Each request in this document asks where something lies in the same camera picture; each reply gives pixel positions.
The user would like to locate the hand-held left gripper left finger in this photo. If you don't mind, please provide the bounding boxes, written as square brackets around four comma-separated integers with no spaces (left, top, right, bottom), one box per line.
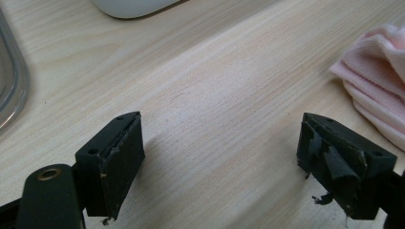
[75,111,146,222]

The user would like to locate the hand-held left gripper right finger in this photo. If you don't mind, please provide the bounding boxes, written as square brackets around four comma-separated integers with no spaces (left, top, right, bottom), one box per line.
[296,112,398,221]

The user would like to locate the pink sock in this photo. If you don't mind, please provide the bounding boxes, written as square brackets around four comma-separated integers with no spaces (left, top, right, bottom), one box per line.
[329,23,405,153]

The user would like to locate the brown tray with metal rim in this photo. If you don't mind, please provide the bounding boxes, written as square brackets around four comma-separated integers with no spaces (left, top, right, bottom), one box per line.
[0,9,32,135]

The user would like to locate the white compartment organizer box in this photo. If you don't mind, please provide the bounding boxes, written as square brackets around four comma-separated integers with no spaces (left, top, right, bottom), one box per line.
[91,0,189,20]

